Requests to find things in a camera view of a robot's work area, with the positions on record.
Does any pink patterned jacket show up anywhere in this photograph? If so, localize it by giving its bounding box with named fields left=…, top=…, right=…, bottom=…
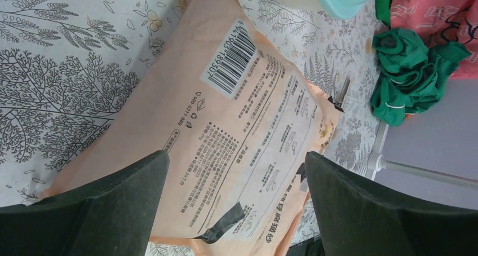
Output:
left=390, top=0, right=477, bottom=79

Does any green sweatshirt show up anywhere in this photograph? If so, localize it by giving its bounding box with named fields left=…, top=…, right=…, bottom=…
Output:
left=370, top=28, right=471, bottom=126

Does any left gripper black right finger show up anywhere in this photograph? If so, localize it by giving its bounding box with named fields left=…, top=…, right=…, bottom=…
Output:
left=304, top=152, right=477, bottom=255

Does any dark green garment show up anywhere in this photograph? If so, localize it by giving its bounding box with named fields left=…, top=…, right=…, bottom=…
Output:
left=375, top=0, right=392, bottom=27

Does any pink cat litter bag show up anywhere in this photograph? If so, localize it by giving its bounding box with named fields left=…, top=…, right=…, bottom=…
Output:
left=40, top=0, right=340, bottom=255

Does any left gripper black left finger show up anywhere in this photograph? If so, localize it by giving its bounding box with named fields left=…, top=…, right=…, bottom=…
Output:
left=1, top=151, right=169, bottom=255

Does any brown bag sealing clip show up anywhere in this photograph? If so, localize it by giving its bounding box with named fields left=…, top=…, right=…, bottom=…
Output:
left=333, top=77, right=351, bottom=108

